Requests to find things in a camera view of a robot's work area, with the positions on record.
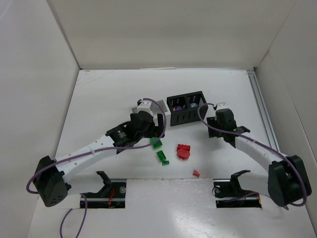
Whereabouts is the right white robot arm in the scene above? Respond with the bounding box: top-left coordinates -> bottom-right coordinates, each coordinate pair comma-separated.
202,105 -> 312,207

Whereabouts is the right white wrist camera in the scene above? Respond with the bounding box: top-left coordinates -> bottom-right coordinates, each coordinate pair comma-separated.
215,102 -> 229,111

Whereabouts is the green square lego brick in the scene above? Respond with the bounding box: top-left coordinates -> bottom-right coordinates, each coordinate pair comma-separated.
157,150 -> 166,162

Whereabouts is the green arched lego brick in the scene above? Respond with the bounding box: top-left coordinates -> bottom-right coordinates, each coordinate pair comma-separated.
150,137 -> 162,149

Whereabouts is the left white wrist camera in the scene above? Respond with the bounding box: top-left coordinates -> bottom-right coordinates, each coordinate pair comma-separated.
136,99 -> 154,116

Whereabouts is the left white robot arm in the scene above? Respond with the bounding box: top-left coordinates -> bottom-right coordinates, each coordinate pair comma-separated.
28,111 -> 166,207

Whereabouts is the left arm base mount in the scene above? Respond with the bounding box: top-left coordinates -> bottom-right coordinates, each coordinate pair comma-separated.
79,171 -> 127,209

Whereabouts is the small red lego piece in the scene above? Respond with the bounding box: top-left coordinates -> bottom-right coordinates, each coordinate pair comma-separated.
193,170 -> 200,178

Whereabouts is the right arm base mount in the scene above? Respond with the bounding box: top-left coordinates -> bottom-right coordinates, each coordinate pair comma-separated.
212,170 -> 262,208

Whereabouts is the red studded lego brick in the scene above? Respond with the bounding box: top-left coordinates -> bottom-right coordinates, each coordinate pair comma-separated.
177,144 -> 191,151

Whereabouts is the aluminium rail right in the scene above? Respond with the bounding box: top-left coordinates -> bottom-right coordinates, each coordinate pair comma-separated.
247,69 -> 280,152

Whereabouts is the black two-bin container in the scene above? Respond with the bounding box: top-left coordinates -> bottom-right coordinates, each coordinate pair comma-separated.
167,91 -> 208,126

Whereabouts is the white two-bin container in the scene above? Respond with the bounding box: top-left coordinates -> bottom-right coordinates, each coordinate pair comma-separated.
130,98 -> 171,127

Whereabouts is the teal lego brick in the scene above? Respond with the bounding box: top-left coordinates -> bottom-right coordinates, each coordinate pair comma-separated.
190,103 -> 198,108

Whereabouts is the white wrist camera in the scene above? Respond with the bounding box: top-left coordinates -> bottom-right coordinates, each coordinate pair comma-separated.
136,99 -> 154,116
215,102 -> 229,111

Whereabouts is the red rounded lego brick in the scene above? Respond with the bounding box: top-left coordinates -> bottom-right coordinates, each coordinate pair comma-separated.
177,149 -> 190,160

